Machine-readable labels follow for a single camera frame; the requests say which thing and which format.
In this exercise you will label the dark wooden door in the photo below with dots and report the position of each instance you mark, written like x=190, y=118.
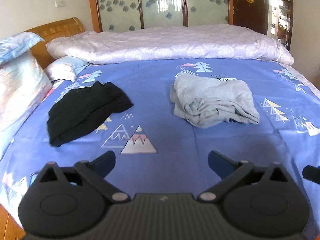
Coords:
x=252, y=14

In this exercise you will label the grey sweatpants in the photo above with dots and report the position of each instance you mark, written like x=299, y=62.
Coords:
x=207, y=101

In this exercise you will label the black folded garment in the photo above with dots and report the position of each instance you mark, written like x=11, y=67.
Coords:
x=83, y=110

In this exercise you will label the wooden bedside cabinet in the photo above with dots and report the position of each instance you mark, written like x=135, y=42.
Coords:
x=9, y=229

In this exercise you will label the blue floral upper pillow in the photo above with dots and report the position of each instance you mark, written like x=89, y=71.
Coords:
x=14, y=46

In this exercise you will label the blue patterned bed sheet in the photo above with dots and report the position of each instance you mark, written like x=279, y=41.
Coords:
x=158, y=152

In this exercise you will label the wooden headboard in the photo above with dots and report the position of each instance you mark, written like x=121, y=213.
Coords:
x=48, y=32

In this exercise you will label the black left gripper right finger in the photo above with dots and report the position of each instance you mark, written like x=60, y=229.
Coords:
x=231, y=172

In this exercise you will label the white wall switch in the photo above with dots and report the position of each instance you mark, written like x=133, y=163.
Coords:
x=60, y=3

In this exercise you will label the pale pink quilt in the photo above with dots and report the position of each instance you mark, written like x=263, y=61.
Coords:
x=221, y=41

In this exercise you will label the large pastel pillow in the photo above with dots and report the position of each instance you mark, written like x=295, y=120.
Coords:
x=24, y=85

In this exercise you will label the glass door wardrobe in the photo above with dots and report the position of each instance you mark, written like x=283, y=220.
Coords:
x=120, y=16

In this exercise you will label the small pale pillow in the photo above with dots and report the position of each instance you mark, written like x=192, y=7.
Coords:
x=65, y=68

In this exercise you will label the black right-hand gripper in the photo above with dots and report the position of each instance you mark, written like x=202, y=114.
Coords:
x=311, y=173

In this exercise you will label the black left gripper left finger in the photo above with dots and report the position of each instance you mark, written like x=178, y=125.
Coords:
x=94, y=173

